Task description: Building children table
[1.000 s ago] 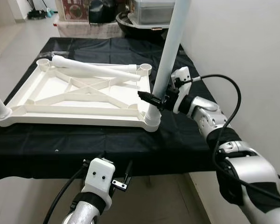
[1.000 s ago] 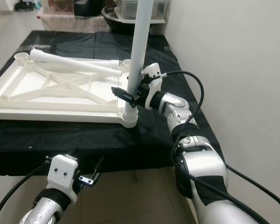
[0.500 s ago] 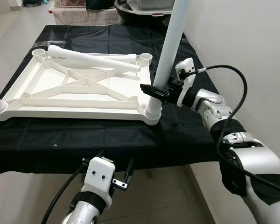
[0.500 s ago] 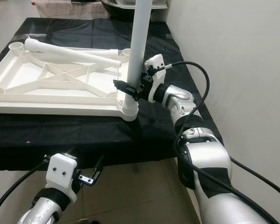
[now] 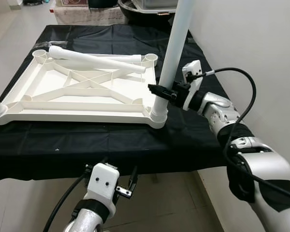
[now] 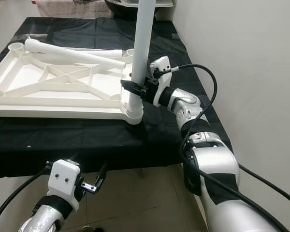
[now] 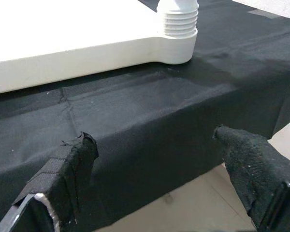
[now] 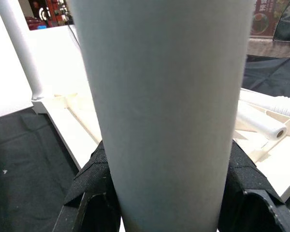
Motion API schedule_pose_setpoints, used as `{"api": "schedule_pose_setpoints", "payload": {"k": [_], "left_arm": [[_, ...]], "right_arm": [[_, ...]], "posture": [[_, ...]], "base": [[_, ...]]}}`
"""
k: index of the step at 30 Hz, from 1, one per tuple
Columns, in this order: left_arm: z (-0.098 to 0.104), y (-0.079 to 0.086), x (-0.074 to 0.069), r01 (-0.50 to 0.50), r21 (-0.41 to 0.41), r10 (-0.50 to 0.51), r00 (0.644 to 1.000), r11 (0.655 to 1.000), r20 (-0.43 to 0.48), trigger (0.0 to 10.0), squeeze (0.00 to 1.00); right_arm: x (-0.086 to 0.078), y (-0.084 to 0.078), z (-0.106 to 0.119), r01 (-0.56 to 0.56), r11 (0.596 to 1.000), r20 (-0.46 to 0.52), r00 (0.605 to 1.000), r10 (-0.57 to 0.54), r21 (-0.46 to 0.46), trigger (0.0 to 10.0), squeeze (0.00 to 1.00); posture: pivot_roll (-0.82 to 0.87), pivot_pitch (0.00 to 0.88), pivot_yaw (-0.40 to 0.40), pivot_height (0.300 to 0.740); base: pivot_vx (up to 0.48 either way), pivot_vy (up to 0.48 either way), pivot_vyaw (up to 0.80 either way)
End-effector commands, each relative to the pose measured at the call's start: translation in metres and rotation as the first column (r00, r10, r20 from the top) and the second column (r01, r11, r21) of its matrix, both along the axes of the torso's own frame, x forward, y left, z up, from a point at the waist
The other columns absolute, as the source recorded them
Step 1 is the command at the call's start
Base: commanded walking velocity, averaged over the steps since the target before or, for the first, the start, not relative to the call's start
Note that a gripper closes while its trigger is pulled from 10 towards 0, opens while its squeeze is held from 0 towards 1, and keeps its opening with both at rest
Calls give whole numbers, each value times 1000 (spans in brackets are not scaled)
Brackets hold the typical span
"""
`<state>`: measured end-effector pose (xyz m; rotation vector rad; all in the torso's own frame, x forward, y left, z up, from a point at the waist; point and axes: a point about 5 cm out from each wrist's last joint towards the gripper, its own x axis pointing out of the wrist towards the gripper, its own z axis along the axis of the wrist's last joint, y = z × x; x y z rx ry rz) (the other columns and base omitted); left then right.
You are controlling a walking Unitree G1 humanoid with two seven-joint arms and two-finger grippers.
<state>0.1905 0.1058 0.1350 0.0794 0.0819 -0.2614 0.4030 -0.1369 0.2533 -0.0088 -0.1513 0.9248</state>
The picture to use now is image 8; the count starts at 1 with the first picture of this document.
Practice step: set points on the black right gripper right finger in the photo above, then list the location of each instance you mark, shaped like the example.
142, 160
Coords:
246, 188

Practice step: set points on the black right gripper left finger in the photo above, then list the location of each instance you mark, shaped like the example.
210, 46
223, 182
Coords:
91, 188

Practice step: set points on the white plastic table leg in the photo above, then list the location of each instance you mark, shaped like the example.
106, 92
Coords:
21, 48
164, 108
280, 105
258, 123

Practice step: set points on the white ribbed plastic table top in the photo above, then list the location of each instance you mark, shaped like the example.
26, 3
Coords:
70, 125

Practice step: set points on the black tablecloth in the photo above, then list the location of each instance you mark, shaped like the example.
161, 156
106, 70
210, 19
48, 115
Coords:
26, 169

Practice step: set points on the beige cloth covered bench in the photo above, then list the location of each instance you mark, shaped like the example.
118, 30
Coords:
273, 47

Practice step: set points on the box with red print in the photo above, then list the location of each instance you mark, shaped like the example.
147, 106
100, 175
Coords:
263, 19

